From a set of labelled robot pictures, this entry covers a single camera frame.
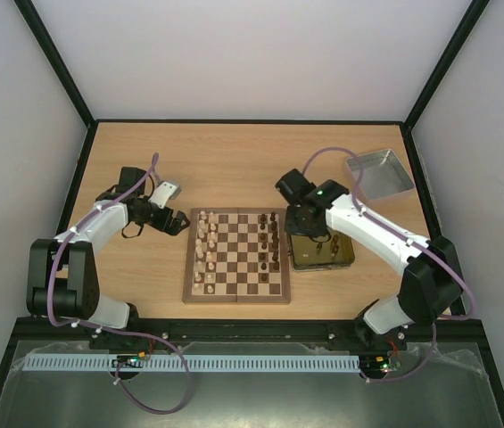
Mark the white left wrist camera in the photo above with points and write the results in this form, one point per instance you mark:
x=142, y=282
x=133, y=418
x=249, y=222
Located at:
x=164, y=192

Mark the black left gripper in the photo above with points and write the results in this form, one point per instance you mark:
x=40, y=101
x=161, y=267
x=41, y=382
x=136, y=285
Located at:
x=174, y=229

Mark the gold tin box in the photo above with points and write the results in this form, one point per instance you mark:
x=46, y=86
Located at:
x=333, y=251

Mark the silver tin lid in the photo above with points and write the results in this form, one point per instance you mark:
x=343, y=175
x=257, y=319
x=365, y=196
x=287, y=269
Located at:
x=383, y=175

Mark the white slotted cable duct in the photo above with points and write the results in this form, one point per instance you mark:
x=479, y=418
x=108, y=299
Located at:
x=194, y=363

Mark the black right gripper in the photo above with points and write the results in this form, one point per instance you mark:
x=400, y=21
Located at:
x=303, y=221

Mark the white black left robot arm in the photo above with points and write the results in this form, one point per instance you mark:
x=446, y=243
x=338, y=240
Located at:
x=63, y=284

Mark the black aluminium frame rail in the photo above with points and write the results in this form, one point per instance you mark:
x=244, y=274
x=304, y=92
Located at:
x=329, y=334

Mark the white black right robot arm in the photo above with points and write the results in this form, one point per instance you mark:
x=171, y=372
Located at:
x=431, y=279

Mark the wooden chess board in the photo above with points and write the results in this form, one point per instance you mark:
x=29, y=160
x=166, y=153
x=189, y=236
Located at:
x=229, y=261

